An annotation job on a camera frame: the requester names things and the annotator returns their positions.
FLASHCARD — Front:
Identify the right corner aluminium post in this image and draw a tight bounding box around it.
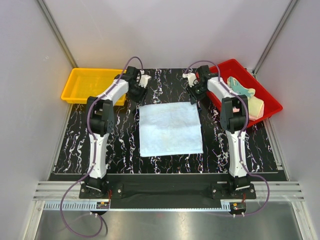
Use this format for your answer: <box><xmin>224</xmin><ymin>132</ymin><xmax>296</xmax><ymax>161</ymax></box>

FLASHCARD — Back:
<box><xmin>251</xmin><ymin>0</ymin><xmax>300</xmax><ymax>78</ymax></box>

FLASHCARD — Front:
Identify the light blue towel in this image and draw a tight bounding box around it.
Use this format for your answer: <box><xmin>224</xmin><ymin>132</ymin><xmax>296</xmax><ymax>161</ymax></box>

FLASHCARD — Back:
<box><xmin>139</xmin><ymin>102</ymin><xmax>204</xmax><ymax>157</ymax></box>

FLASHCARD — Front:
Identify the yellow plastic bin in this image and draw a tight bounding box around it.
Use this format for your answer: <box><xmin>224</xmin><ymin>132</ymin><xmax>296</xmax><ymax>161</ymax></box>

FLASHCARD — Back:
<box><xmin>61</xmin><ymin>68</ymin><xmax>122</xmax><ymax>104</ymax></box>

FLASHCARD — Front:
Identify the pink towel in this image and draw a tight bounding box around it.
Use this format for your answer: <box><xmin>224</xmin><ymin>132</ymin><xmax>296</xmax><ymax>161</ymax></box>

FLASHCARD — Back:
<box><xmin>232</xmin><ymin>107</ymin><xmax>264</xmax><ymax>121</ymax></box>

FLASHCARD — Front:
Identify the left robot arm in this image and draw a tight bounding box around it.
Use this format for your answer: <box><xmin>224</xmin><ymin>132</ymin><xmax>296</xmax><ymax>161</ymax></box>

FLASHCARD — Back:
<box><xmin>83</xmin><ymin>66</ymin><xmax>151</xmax><ymax>198</ymax></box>

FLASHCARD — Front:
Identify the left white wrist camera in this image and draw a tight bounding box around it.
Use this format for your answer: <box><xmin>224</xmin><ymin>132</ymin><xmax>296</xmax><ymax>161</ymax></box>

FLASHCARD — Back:
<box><xmin>138</xmin><ymin>70</ymin><xmax>152</xmax><ymax>88</ymax></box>

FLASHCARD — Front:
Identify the red plastic bin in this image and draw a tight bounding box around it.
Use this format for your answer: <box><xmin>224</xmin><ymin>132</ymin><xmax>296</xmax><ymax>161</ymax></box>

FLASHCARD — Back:
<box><xmin>195</xmin><ymin>58</ymin><xmax>284</xmax><ymax>123</ymax></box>

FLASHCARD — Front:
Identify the left small electronics board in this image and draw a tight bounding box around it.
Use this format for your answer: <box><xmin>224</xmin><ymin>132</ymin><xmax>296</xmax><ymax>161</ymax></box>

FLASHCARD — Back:
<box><xmin>96</xmin><ymin>200</ymin><xmax>111</xmax><ymax>210</ymax></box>

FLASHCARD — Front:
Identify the aluminium frame rail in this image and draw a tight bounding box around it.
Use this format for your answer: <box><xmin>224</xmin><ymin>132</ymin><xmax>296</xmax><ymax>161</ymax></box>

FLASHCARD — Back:
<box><xmin>33</xmin><ymin>181</ymin><xmax>304</xmax><ymax>212</ymax></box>

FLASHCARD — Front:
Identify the yellow-green towel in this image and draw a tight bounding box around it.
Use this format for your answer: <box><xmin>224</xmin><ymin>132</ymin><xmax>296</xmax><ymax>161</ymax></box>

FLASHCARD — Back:
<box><xmin>248</xmin><ymin>96</ymin><xmax>265</xmax><ymax>113</ymax></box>

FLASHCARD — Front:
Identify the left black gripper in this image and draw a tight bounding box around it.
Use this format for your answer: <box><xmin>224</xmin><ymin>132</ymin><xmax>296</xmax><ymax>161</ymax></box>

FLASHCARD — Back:
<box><xmin>127</xmin><ymin>82</ymin><xmax>149</xmax><ymax>106</ymax></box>

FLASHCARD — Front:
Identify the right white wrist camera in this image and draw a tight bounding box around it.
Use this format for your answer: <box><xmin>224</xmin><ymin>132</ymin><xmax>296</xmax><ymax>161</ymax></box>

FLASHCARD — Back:
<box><xmin>182</xmin><ymin>72</ymin><xmax>198</xmax><ymax>87</ymax></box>

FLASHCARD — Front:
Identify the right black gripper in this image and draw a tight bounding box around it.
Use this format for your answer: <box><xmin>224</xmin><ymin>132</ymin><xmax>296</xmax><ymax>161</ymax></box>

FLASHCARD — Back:
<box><xmin>185</xmin><ymin>82</ymin><xmax>207</xmax><ymax>105</ymax></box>

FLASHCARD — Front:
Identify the right small electronics board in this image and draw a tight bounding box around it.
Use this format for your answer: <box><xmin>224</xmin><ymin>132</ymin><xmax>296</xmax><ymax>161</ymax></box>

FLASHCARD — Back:
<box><xmin>230</xmin><ymin>202</ymin><xmax>247</xmax><ymax>212</ymax></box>

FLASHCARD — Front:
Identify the small electronics board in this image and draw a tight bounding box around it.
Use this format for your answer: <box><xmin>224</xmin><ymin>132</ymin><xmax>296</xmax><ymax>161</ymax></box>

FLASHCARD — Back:
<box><xmin>96</xmin><ymin>200</ymin><xmax>111</xmax><ymax>210</ymax></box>
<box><xmin>230</xmin><ymin>202</ymin><xmax>247</xmax><ymax>212</ymax></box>

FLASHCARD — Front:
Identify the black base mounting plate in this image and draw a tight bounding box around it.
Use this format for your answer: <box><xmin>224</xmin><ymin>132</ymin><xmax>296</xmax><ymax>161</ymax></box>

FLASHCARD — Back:
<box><xmin>79</xmin><ymin>173</ymin><xmax>257</xmax><ymax>200</ymax></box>

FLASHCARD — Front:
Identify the corner aluminium post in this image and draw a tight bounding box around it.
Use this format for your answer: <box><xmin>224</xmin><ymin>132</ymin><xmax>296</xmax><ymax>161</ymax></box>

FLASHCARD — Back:
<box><xmin>35</xmin><ymin>0</ymin><xmax>79</xmax><ymax>68</ymax></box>
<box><xmin>251</xmin><ymin>0</ymin><xmax>300</xmax><ymax>78</ymax></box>

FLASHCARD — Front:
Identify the teal patterned towel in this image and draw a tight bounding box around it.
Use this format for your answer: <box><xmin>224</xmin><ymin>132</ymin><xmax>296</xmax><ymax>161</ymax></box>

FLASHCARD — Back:
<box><xmin>227</xmin><ymin>76</ymin><xmax>256</xmax><ymax>99</ymax></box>

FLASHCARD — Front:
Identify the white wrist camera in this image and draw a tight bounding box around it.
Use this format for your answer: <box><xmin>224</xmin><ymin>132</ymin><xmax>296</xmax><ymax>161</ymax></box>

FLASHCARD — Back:
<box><xmin>138</xmin><ymin>70</ymin><xmax>152</xmax><ymax>88</ymax></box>
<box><xmin>182</xmin><ymin>72</ymin><xmax>198</xmax><ymax>87</ymax></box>

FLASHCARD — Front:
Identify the left corner aluminium post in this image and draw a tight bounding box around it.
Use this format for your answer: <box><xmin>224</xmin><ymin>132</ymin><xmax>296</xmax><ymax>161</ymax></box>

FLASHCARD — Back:
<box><xmin>35</xmin><ymin>0</ymin><xmax>79</xmax><ymax>68</ymax></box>

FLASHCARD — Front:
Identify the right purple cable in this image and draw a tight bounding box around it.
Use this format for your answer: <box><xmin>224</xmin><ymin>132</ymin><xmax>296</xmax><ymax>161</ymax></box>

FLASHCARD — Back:
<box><xmin>186</xmin><ymin>60</ymin><xmax>271</xmax><ymax>217</ymax></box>

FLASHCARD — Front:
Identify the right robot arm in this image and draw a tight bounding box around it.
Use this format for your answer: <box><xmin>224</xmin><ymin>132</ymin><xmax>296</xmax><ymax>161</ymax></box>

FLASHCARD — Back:
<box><xmin>182</xmin><ymin>65</ymin><xmax>250</xmax><ymax>199</ymax></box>

